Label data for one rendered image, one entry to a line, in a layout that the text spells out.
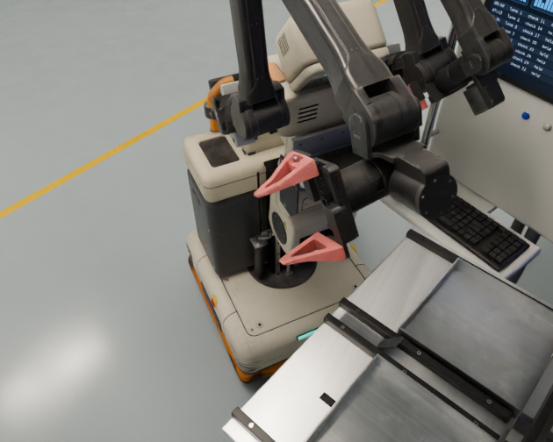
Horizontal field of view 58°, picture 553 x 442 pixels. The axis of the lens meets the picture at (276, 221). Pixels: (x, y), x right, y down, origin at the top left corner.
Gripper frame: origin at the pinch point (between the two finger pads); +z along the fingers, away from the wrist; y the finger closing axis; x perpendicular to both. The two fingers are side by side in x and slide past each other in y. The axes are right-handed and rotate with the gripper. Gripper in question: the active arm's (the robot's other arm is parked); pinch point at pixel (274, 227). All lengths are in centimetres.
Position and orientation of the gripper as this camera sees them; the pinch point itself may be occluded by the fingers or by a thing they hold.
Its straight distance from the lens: 62.2
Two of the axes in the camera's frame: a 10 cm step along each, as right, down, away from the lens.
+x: -3.7, -2.7, 8.9
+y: 3.2, 8.6, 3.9
